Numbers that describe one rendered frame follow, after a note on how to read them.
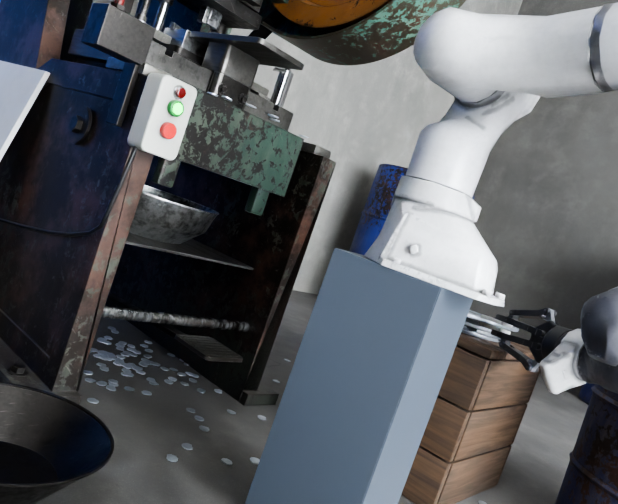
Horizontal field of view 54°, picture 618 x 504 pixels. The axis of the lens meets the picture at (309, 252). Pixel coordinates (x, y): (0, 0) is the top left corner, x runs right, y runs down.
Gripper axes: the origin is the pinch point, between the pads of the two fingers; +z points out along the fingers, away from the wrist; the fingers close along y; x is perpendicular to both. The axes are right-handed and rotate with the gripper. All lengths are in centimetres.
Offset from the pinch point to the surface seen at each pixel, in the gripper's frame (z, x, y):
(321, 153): 34, 36, 26
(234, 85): 33, 61, 32
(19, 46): 68, 105, 28
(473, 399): -7.9, 6.9, -15.2
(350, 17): 49, 33, 64
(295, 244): 32.7, 35.6, 3.2
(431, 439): -2.9, 9.4, -26.0
